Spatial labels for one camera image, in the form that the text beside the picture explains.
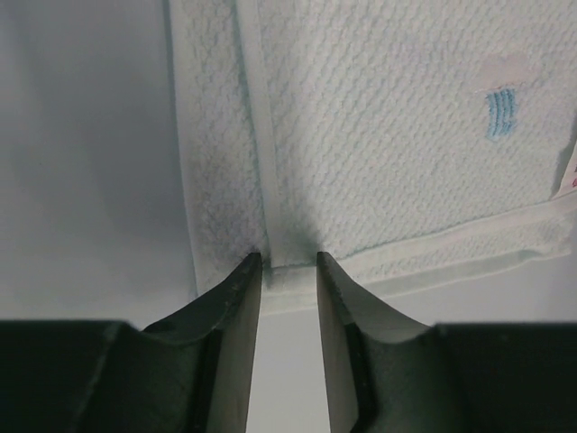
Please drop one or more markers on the white terry towel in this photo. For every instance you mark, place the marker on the white terry towel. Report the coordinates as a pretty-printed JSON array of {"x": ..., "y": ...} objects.
[{"x": 418, "y": 142}]

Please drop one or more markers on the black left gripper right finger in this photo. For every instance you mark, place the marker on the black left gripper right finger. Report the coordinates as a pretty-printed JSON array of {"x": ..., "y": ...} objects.
[{"x": 386, "y": 372}]

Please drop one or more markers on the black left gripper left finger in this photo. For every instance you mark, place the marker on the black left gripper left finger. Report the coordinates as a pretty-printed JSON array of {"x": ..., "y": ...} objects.
[{"x": 188, "y": 372}]

